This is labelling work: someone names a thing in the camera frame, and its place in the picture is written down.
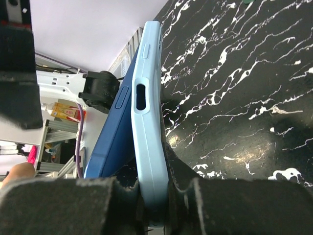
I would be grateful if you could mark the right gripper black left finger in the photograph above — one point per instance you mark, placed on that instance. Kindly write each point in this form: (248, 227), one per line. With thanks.
(45, 206)

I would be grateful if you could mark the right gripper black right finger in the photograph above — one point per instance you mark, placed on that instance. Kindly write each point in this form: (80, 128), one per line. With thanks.
(198, 206)

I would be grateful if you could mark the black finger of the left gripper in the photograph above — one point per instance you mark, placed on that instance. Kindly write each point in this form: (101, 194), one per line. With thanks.
(19, 89)

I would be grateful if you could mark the dark blue phone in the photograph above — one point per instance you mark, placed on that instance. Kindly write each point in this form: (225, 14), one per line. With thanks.
(115, 146)

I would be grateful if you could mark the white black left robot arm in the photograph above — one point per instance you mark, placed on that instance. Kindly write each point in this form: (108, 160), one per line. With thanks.
(94, 89)

